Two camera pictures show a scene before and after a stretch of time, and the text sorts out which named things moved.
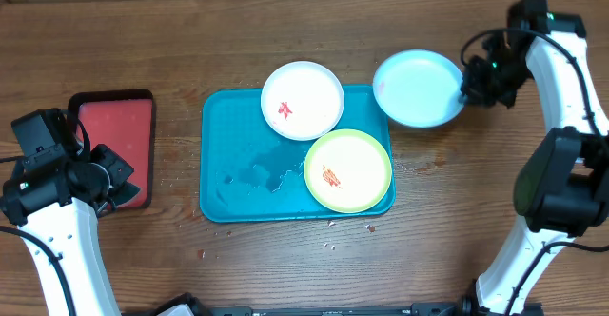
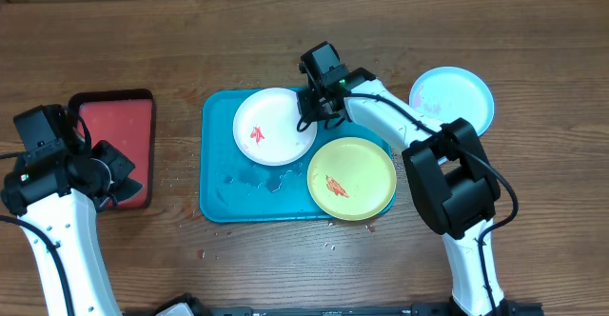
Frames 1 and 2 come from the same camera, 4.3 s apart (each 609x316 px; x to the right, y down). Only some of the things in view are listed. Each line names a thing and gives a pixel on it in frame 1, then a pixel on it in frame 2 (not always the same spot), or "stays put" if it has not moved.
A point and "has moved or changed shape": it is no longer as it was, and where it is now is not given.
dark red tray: [124, 122] stays put
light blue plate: [418, 88] has moved or changed shape
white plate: [303, 101] has moved or changed shape
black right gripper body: [498, 85] → [319, 109]
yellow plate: [347, 171] has moved or changed shape
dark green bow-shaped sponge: [127, 191] stays put
